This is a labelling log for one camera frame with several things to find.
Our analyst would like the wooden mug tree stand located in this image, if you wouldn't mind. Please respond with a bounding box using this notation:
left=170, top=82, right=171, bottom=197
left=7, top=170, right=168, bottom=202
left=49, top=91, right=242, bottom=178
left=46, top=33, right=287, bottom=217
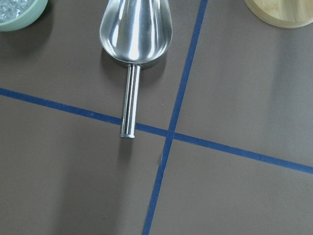
left=244, top=0, right=313, bottom=28

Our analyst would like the green bowl of ice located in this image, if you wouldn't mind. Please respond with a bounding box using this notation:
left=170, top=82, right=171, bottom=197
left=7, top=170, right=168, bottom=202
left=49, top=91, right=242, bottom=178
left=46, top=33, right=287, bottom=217
left=0, top=0, right=48, bottom=32

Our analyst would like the steel ice scoop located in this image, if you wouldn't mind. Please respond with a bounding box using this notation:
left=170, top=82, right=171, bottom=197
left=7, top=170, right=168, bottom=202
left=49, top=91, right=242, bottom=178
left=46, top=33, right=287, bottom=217
left=99, top=0, right=173, bottom=139

